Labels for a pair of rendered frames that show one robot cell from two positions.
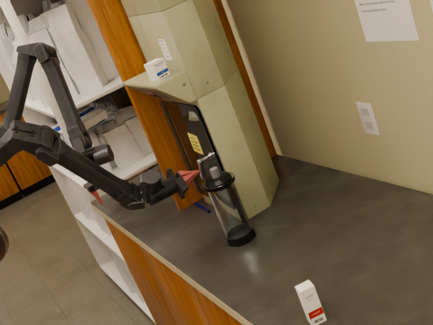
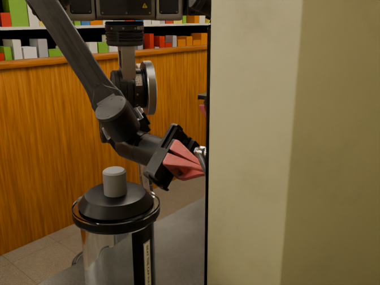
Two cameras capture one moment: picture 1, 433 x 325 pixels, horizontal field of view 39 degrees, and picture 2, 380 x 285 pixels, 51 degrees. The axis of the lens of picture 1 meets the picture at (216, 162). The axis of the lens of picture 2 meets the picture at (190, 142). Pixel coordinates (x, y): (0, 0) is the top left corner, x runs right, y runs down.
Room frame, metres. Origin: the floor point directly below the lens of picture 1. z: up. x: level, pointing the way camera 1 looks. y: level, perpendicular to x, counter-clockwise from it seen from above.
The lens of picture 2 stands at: (1.71, -0.42, 1.39)
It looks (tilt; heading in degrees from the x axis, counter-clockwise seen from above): 18 degrees down; 63
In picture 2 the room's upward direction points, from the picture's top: straight up
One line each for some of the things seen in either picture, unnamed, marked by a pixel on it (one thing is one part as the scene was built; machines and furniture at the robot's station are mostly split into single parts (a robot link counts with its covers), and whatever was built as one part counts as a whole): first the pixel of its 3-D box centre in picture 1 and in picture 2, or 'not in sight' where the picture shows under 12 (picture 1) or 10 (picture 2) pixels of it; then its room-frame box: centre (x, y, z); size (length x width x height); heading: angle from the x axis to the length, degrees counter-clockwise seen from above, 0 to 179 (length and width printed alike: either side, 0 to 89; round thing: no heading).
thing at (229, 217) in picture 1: (229, 208); (120, 275); (1.84, 0.02, 1.06); 0.11 x 0.11 x 0.21
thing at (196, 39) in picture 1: (215, 103); (365, 68); (2.14, -0.08, 1.32); 0.32 x 0.25 x 0.77; 22
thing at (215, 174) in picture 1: (216, 177); (115, 194); (1.84, 0.02, 1.18); 0.09 x 0.09 x 0.07
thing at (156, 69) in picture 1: (156, 69); not in sight; (2.01, 0.07, 1.54); 0.05 x 0.05 x 0.06; 35
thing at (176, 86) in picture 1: (158, 90); not in sight; (2.08, 0.09, 1.46); 0.32 x 0.11 x 0.10; 22
